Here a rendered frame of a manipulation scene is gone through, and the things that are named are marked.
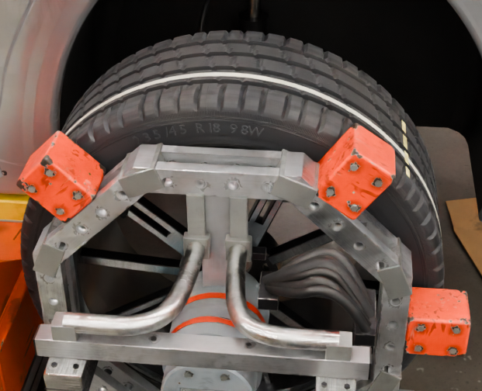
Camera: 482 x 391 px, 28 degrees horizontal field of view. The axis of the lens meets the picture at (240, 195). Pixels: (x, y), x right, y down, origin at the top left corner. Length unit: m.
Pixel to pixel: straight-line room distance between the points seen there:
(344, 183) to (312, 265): 0.12
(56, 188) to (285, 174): 0.31
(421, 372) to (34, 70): 1.34
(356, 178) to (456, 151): 2.21
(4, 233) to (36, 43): 0.41
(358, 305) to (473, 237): 1.81
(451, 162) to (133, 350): 2.29
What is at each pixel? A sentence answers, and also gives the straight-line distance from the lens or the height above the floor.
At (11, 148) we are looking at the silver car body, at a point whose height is 0.86.
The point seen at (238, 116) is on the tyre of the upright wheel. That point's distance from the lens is 1.33.
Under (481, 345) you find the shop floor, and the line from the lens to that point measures 2.71.
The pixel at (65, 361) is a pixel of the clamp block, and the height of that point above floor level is 0.95.
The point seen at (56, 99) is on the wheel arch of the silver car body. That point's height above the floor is 0.97.
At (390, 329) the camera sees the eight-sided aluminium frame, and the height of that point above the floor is 0.86.
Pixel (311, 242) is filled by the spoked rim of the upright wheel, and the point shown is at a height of 0.93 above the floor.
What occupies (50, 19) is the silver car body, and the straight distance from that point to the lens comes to 1.71.
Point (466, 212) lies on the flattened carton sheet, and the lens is 3.13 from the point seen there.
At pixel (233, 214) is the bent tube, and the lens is 1.31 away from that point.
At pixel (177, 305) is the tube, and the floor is 1.01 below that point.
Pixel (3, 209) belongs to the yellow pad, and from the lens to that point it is 1.97.
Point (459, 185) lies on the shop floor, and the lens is 3.29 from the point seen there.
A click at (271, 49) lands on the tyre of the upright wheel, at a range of 1.46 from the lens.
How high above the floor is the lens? 1.83
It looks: 35 degrees down
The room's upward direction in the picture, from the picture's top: 1 degrees counter-clockwise
